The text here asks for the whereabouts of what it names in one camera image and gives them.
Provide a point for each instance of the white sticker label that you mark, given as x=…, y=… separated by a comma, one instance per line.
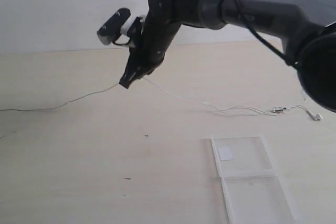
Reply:
x=225, y=153

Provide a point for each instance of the white wired earphones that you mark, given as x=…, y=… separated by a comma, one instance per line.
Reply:
x=228, y=112

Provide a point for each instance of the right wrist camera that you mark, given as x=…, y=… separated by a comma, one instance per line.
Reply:
x=122, y=29

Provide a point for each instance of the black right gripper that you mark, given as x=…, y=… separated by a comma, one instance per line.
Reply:
x=150, y=51

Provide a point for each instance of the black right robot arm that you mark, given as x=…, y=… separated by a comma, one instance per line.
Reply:
x=306, y=29

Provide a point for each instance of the clear plastic storage case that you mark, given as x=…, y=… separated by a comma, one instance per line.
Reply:
x=253, y=187

